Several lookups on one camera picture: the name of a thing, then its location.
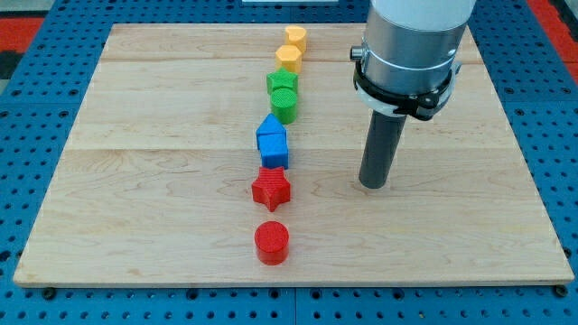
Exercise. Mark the red cylinder block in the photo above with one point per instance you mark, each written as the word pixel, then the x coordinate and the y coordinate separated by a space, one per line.
pixel 272 242

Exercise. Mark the green cylinder block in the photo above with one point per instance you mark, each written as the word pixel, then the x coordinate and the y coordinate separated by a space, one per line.
pixel 284 105

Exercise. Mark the yellow heart block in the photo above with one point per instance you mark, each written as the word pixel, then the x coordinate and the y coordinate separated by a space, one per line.
pixel 297 36

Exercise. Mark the red star block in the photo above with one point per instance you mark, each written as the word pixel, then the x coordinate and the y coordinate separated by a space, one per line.
pixel 271 188

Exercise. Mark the yellow hexagon block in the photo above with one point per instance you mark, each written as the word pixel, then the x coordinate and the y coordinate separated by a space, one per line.
pixel 289 57

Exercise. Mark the blue cube block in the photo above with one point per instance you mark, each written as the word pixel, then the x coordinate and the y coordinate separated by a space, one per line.
pixel 274 151

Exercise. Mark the green star block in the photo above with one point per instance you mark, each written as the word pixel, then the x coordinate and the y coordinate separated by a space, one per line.
pixel 282 78

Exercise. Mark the blue house-shaped block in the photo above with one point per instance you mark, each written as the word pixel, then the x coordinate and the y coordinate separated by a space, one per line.
pixel 269 126

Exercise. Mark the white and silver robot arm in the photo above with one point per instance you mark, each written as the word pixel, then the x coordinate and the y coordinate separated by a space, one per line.
pixel 405 64

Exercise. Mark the light wooden board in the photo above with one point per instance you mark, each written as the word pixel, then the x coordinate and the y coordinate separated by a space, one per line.
pixel 153 187

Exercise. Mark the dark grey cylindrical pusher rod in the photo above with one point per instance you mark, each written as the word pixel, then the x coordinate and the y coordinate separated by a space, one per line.
pixel 383 137

